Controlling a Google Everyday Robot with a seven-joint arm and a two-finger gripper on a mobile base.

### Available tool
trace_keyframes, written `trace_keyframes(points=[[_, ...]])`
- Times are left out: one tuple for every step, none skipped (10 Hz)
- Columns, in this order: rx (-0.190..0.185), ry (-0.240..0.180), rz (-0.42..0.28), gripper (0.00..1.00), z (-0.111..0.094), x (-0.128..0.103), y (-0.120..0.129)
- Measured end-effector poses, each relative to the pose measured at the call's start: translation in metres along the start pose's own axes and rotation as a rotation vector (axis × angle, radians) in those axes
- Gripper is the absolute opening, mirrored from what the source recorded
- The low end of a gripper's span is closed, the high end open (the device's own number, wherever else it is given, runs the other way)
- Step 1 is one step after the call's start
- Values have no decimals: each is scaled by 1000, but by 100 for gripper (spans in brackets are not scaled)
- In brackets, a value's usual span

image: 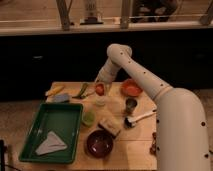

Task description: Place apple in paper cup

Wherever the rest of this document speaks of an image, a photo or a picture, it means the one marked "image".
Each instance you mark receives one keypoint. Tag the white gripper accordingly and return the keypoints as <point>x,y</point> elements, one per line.
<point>105,77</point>

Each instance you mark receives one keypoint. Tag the red apple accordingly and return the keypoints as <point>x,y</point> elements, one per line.
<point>100,89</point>

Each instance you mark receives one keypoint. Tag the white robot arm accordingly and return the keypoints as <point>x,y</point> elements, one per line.
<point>182,137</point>

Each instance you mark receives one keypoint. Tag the white paper cup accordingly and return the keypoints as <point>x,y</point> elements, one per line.
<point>100,100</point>

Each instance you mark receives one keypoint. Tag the green plastic cup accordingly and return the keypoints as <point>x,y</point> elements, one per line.
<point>88,119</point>

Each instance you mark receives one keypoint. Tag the orange bowl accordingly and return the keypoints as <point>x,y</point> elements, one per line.
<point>130,88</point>

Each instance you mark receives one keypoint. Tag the green vegetable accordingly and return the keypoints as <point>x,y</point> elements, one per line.
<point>81,94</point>

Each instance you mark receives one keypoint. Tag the yellow corn cob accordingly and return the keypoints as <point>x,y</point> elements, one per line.
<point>54,91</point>

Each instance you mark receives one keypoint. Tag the dark purple bowl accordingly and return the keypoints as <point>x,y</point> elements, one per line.
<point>99,143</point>

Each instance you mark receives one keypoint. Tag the green plastic tray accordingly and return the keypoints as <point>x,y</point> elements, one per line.
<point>62,118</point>

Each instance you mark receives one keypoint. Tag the grey folded cloth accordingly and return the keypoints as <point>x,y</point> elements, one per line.
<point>52,143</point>

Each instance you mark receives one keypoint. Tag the brown toy figure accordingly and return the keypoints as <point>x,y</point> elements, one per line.
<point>153,145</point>

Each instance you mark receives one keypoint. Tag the wooden rail frame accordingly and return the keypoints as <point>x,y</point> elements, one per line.
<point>31,17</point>

